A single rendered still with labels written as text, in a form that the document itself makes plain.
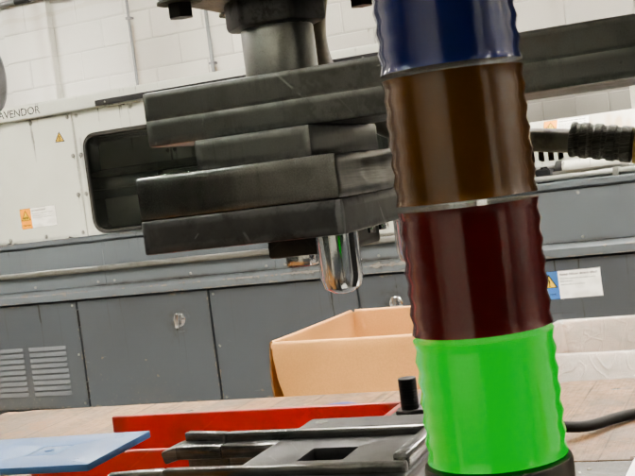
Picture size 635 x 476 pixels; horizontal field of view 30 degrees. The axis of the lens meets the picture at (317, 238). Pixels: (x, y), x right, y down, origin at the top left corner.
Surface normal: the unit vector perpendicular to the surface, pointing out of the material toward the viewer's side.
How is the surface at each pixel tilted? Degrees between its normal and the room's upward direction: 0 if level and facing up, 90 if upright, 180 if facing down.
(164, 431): 90
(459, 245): 76
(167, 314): 90
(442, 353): 104
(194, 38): 90
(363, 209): 90
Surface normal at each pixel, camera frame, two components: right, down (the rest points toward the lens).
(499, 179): 0.36, 0.25
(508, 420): 0.06, -0.20
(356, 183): 0.93, -0.10
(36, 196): -0.41, 0.10
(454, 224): -0.32, -0.15
